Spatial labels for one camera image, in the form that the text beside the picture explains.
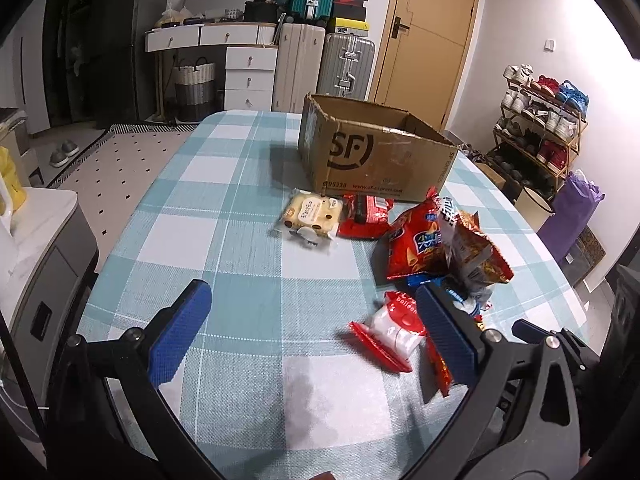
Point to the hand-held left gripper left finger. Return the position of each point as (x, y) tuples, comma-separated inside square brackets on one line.
[(180, 332)]

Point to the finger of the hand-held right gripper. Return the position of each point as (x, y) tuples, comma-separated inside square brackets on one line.
[(523, 329)]

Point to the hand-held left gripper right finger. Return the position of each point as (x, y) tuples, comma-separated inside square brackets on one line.
[(447, 337)]

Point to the thin red orange packet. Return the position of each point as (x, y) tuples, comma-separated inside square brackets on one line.
[(439, 367)]

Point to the blue snack packet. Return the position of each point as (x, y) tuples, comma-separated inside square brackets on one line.
[(452, 290)]

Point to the red white candy packet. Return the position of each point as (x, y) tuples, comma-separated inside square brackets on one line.
[(395, 332)]

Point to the orange white noodle snack bag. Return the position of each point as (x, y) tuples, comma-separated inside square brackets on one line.
[(480, 252)]

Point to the red chip bag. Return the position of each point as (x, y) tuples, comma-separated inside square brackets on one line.
[(415, 242)]

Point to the small red snack packet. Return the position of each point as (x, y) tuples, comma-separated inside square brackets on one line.
[(365, 217)]

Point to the cream yellow snack packet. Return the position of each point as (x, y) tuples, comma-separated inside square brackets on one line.
[(312, 215)]

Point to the brown cardboard box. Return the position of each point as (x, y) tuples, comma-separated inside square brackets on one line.
[(380, 160)]

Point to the dark patterned doormat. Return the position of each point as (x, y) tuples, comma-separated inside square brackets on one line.
[(587, 255)]

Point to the teal checked tablecloth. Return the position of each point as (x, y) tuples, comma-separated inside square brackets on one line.
[(240, 240)]

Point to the white bucket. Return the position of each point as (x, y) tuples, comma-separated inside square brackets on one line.
[(532, 207)]

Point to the purple fabric bag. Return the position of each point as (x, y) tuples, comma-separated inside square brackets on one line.
[(570, 215)]

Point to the grey cabinet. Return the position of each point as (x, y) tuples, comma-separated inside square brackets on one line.
[(45, 260)]

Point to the patterned floor mat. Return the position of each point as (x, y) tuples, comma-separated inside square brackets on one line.
[(125, 160)]

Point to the wooden shoe rack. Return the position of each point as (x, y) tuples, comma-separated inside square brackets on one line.
[(502, 147)]

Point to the loose shoes group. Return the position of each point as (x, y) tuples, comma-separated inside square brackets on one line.
[(472, 152)]

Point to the pair of grey slippers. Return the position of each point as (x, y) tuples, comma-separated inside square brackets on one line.
[(64, 154)]

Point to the rows of assorted sneakers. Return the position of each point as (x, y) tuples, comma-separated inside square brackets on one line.
[(547, 110)]

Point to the yellow plastic item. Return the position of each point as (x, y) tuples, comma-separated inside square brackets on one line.
[(11, 180)]

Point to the woven laundry basket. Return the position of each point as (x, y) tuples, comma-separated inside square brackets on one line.
[(195, 90)]

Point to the white desk with drawers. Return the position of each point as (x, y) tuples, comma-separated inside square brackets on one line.
[(240, 55)]

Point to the beige suitcase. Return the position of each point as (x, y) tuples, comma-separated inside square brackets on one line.
[(300, 67)]

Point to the silver suitcase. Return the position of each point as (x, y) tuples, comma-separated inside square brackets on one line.
[(345, 65)]

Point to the black refrigerator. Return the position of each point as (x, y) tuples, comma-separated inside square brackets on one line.
[(132, 40)]

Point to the wooden door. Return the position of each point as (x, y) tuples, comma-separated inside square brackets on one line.
[(430, 40)]

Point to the dark wardrobe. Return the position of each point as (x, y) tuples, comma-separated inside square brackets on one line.
[(70, 45)]

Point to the clear plastic bag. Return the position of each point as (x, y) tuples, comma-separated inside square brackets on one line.
[(169, 17)]

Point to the black bag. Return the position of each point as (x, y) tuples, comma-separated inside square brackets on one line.
[(262, 7)]

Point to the stack of shoe boxes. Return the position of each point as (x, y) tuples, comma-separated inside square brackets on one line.
[(350, 5)]

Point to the white light switch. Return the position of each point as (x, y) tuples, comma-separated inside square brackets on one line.
[(549, 45)]

